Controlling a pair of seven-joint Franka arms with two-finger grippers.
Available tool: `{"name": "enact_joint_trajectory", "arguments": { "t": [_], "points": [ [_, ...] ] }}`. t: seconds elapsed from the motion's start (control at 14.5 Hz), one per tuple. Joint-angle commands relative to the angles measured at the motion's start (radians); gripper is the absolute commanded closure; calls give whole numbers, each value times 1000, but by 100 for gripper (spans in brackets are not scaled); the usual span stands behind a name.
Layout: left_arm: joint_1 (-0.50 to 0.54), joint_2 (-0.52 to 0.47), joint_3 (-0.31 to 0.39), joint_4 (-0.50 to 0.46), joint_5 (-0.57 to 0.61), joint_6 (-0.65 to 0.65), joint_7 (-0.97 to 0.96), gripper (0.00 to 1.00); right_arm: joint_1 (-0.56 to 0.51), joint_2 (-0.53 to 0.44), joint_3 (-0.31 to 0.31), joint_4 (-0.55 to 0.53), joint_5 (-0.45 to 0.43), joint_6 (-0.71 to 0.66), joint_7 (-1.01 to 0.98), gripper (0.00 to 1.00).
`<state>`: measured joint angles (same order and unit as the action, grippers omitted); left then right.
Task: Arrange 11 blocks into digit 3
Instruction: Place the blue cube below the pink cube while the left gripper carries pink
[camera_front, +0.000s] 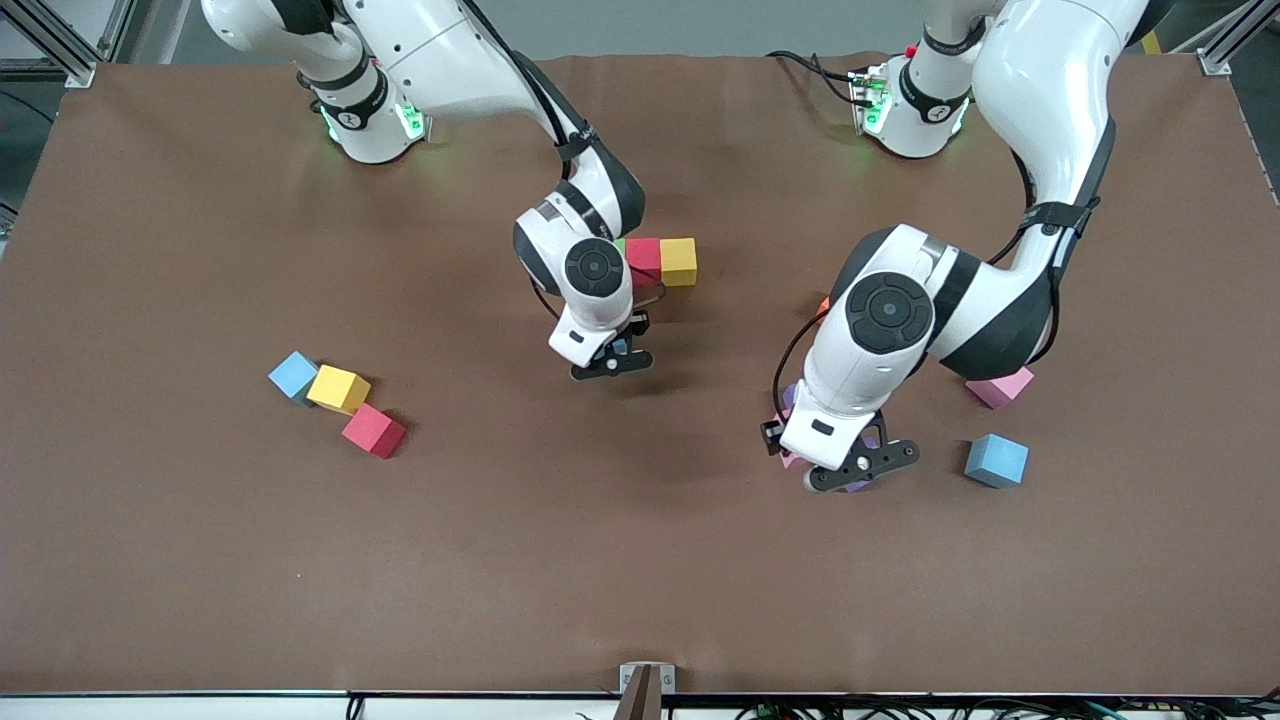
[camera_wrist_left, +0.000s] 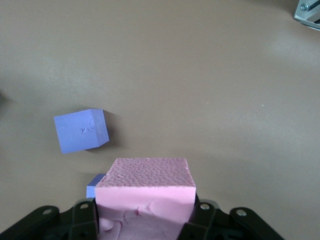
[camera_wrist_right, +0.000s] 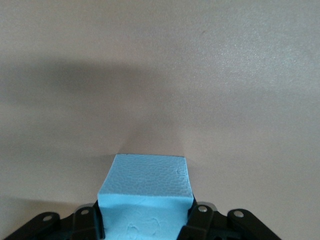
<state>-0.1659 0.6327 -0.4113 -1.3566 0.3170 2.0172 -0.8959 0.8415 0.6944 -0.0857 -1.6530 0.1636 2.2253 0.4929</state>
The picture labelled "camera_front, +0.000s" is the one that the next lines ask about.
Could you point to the pink foam block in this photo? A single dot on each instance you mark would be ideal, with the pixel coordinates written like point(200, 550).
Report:
point(1000, 392)
point(793, 460)

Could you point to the red foam block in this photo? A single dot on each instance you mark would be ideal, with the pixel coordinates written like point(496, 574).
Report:
point(647, 258)
point(373, 430)

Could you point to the yellow foam block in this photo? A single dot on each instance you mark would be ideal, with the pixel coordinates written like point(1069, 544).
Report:
point(678, 262)
point(338, 388)

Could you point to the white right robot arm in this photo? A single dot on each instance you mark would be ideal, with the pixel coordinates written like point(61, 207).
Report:
point(595, 268)

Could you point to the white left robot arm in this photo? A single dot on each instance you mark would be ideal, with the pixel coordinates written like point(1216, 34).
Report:
point(887, 310)

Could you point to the purple foam block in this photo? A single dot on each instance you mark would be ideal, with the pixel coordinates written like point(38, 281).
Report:
point(872, 440)
point(789, 398)

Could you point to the brown table mat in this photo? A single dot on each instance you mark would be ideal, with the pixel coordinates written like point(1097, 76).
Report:
point(640, 560)

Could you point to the green lit base connector box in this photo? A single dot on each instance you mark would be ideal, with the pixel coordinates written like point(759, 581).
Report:
point(410, 122)
point(868, 100)

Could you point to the metal table edge bracket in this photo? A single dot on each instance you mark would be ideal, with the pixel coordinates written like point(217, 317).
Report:
point(647, 680)

